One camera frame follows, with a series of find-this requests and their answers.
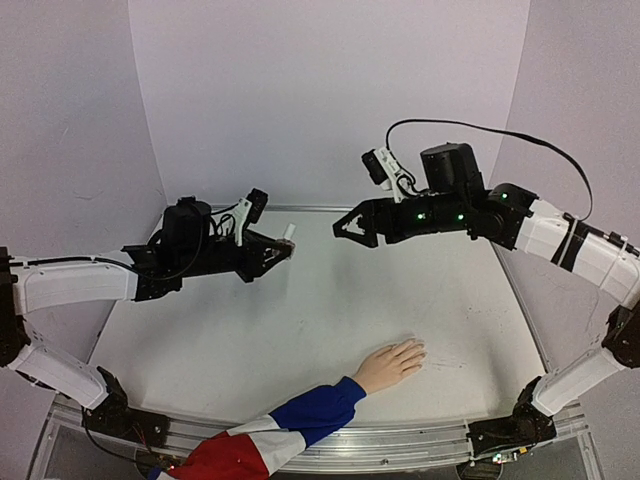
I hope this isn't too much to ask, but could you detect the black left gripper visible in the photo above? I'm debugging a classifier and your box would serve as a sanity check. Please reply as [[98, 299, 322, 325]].
[[180, 230, 294, 284]]

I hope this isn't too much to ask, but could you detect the grey nail polish cap brush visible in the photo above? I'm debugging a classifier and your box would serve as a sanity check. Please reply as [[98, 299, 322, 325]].
[[283, 223, 296, 241]]

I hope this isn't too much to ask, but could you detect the red nail polish bottle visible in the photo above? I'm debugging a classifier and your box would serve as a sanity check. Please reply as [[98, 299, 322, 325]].
[[277, 239, 296, 260]]

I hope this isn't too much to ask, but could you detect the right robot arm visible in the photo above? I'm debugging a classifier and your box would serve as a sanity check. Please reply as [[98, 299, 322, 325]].
[[333, 144, 639, 432]]

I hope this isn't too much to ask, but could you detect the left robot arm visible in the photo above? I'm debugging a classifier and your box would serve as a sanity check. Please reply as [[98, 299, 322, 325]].
[[1, 190, 295, 437]]

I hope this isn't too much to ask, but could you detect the mannequin hand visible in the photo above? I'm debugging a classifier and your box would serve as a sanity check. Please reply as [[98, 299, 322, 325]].
[[352, 338, 426, 395]]

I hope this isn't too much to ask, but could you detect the red white blue sleeve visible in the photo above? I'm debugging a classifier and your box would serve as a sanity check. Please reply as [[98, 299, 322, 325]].
[[147, 377, 366, 479]]

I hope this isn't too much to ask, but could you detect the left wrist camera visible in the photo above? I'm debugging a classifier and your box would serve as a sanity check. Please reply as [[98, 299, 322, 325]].
[[217, 188, 269, 246]]

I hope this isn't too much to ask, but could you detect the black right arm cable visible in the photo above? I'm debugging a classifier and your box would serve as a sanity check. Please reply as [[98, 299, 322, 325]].
[[384, 118, 596, 221]]

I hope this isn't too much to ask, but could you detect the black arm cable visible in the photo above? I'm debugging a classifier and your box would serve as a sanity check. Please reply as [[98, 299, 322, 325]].
[[24, 199, 246, 276], [384, 118, 596, 221]]

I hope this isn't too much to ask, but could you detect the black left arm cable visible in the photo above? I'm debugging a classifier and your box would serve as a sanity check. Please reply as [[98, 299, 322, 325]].
[[24, 199, 246, 276]]

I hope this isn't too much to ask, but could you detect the aluminium front rail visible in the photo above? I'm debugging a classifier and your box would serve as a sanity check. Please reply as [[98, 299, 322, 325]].
[[49, 394, 591, 474]]

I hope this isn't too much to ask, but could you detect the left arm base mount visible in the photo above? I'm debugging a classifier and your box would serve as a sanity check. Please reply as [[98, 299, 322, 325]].
[[82, 366, 170, 447]]

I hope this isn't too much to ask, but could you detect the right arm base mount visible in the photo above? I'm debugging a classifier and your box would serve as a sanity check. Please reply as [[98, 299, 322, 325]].
[[466, 376, 557, 458]]

